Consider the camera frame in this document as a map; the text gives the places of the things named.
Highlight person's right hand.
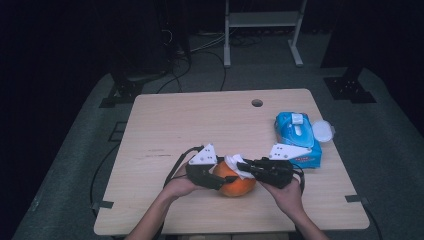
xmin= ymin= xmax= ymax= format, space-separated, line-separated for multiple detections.
xmin=261 ymin=178 xmax=304 ymax=218

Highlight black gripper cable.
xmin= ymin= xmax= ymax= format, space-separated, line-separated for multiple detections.
xmin=163 ymin=145 xmax=205 ymax=189
xmin=291 ymin=164 xmax=306 ymax=195

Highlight black floor cable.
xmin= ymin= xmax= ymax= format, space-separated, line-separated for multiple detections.
xmin=89 ymin=143 xmax=121 ymax=218
xmin=155 ymin=54 xmax=194 ymax=95
xmin=196 ymin=49 xmax=228 ymax=92
xmin=362 ymin=203 xmax=384 ymax=240

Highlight black stand base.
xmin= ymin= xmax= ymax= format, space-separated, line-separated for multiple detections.
xmin=99 ymin=74 xmax=148 ymax=109
xmin=323 ymin=66 xmax=378 ymax=104

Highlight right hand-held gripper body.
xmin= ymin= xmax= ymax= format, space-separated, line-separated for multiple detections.
xmin=258 ymin=143 xmax=313 ymax=190

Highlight person's left hand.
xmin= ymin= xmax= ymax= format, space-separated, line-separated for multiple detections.
xmin=162 ymin=165 xmax=201 ymax=201

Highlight blue wet wipe pack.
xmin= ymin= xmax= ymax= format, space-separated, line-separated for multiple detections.
xmin=274 ymin=111 xmax=323 ymax=169

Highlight white metal stand frame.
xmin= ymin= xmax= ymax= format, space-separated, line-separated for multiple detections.
xmin=223 ymin=0 xmax=308 ymax=69

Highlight orange helmet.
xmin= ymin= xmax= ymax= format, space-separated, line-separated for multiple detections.
xmin=212 ymin=160 xmax=258 ymax=198

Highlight white floor cables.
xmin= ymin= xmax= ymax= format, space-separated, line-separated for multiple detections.
xmin=191 ymin=32 xmax=226 ymax=54

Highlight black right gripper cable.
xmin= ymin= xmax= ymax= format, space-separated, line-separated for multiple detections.
xmin=291 ymin=164 xmax=306 ymax=195

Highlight white wet wipe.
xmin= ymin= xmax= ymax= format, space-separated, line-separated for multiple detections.
xmin=223 ymin=153 xmax=256 ymax=180

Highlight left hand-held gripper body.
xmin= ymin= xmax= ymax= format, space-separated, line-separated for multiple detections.
xmin=185 ymin=143 xmax=226 ymax=191

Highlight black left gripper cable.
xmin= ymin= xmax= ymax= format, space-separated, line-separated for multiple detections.
xmin=163 ymin=145 xmax=205 ymax=189

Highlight white round lid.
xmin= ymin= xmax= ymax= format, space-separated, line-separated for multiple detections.
xmin=312 ymin=119 xmax=336 ymax=143

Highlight grey tape strip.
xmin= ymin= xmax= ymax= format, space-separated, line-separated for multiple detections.
xmin=91 ymin=200 xmax=115 ymax=212
xmin=344 ymin=194 xmax=370 ymax=205

